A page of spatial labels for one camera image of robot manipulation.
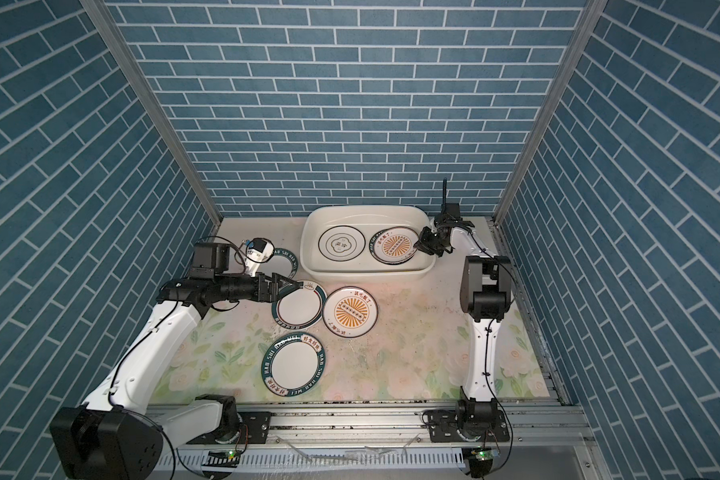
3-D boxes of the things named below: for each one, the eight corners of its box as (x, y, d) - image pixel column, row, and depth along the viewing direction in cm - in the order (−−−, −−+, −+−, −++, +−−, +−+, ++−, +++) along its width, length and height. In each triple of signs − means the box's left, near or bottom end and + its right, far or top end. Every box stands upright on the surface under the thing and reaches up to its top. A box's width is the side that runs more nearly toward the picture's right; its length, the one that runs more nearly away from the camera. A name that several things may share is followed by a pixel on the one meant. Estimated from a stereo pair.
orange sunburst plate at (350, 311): (320, 338, 91) (319, 335, 89) (326, 289, 102) (325, 286, 100) (378, 338, 91) (378, 335, 89) (378, 290, 102) (378, 286, 100)
